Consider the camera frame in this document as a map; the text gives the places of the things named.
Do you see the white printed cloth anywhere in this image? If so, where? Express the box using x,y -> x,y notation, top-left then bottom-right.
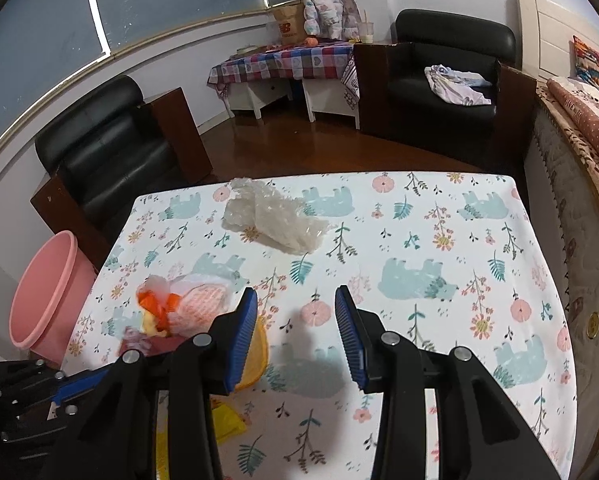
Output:
425,64 -> 494,106

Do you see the checked tablecloth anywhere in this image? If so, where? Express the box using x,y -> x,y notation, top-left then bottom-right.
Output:
208,40 -> 363,101

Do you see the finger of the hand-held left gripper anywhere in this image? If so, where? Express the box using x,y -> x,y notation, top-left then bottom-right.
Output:
49,364 -> 117,408

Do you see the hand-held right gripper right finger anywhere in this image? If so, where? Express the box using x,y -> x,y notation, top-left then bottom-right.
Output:
334,285 -> 563,480

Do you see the brown paper bag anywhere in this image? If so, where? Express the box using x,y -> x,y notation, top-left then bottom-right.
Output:
270,0 -> 307,47

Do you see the pink plastic bucket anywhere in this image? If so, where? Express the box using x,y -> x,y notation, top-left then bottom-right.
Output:
8,230 -> 100,366

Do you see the colourful striped pillow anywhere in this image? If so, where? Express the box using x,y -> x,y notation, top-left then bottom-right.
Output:
573,35 -> 599,86

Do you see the black leather armchair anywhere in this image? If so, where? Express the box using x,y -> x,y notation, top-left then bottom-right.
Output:
30,76 -> 215,271
353,8 -> 537,171

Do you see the large window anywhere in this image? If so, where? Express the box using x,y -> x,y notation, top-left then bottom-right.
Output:
0,0 -> 305,161

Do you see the pink dotted quilt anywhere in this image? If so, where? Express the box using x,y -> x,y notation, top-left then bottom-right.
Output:
547,76 -> 599,151

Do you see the floral puffer jacket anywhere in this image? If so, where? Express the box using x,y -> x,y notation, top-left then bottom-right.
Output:
302,0 -> 360,41

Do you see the clear plastic bag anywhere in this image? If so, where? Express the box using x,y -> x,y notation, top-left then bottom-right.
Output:
222,177 -> 330,256

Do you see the white low table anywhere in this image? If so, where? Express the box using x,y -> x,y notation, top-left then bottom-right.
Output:
226,80 -> 295,120
302,77 -> 360,128

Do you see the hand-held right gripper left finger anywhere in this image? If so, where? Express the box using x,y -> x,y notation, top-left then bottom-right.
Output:
44,287 -> 258,480

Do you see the orange and white plastic bag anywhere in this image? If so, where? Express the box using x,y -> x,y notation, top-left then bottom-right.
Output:
136,272 -> 242,338

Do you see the cream bed headboard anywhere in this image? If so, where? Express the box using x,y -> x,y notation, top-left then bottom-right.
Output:
517,0 -> 599,81

